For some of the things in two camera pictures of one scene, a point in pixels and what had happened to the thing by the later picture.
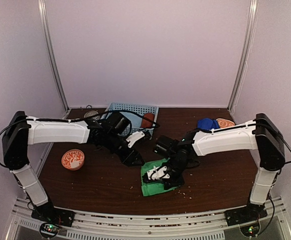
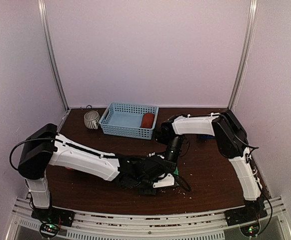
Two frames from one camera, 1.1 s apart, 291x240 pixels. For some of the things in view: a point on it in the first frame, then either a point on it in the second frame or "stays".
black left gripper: (132, 154) → (147, 192)
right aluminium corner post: (247, 42) stays
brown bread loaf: (146, 123) stays
